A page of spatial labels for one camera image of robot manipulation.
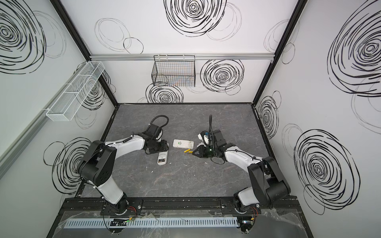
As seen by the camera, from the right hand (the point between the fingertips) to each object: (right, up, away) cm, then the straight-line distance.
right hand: (193, 154), depth 83 cm
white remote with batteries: (-6, +3, +14) cm, 15 cm away
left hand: (-16, +1, +11) cm, 20 cm away
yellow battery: (-2, -1, +10) cm, 11 cm away
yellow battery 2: (-4, -1, +11) cm, 11 cm away
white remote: (-19, -4, +5) cm, 20 cm away
